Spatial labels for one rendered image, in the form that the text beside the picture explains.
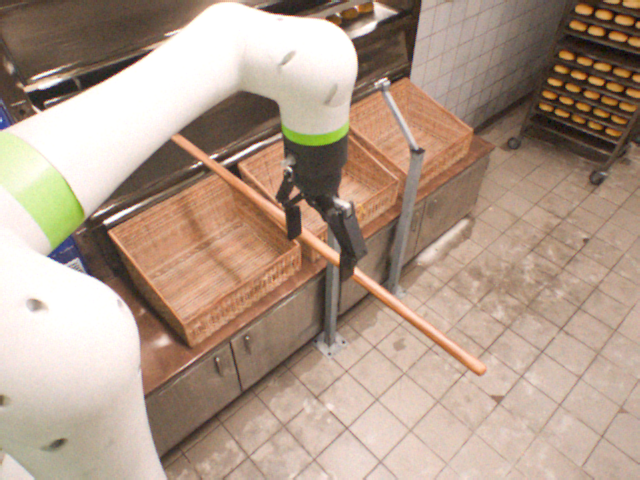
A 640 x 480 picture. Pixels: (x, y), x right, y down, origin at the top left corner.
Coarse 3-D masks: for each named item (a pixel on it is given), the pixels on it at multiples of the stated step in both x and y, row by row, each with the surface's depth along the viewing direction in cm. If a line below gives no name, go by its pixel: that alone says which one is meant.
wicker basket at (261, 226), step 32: (192, 192) 195; (224, 192) 206; (128, 224) 180; (160, 224) 190; (192, 224) 200; (224, 224) 210; (256, 224) 206; (128, 256) 172; (160, 256) 194; (192, 256) 203; (256, 256) 203; (288, 256) 186; (160, 288) 191; (192, 288) 191; (224, 288) 191; (256, 288) 183; (192, 320) 164; (224, 320) 178
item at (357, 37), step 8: (392, 16) 235; (400, 16) 235; (408, 16) 235; (376, 24) 228; (384, 24) 228; (392, 24) 230; (400, 24) 235; (352, 32) 221; (360, 32) 221; (368, 32) 222; (376, 32) 225; (384, 32) 229; (352, 40) 217; (360, 40) 221; (368, 40) 224; (232, 96) 187
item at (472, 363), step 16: (208, 160) 147; (224, 176) 143; (240, 192) 139; (272, 208) 132; (304, 240) 126; (336, 256) 120; (368, 288) 114; (384, 304) 112; (400, 304) 110; (416, 320) 107; (432, 336) 105; (448, 352) 103; (464, 352) 101; (480, 368) 99
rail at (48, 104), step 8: (336, 0) 179; (344, 0) 181; (312, 8) 173; (320, 8) 175; (328, 8) 178; (288, 16) 168; (296, 16) 169; (304, 16) 172; (104, 80) 135; (88, 88) 132; (64, 96) 129; (72, 96) 130; (48, 104) 127; (56, 104) 129
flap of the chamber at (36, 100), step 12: (312, 0) 194; (324, 0) 191; (360, 0) 186; (276, 12) 185; (288, 12) 182; (324, 12) 177; (336, 12) 181; (108, 72) 150; (120, 72) 148; (72, 84) 144; (84, 84) 143; (36, 96) 140; (48, 96) 138
